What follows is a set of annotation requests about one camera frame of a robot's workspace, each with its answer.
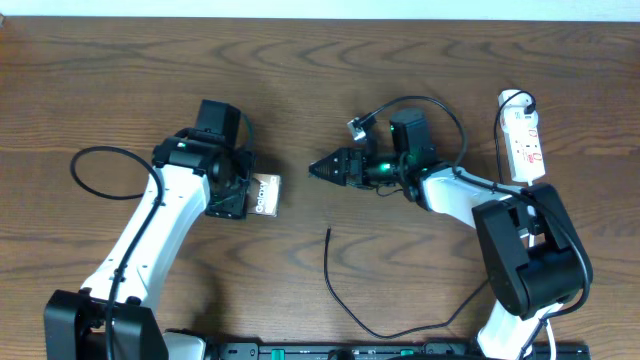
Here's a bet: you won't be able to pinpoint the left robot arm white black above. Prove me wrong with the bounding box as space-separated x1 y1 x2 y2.
44 135 255 359

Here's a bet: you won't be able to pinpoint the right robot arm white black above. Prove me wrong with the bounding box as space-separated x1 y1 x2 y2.
309 148 593 359

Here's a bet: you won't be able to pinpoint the black charging cable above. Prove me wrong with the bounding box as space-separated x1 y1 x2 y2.
323 89 538 341

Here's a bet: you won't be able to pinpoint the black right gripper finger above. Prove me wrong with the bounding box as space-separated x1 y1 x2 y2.
308 162 347 186
309 147 350 173

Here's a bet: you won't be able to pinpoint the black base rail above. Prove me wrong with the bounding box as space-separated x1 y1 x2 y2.
214 341 591 360

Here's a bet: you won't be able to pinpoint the white power strip, red switches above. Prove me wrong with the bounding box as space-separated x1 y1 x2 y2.
498 89 546 185

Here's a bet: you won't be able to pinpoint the Galaxy smartphone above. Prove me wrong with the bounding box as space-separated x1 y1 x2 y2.
247 173 281 217

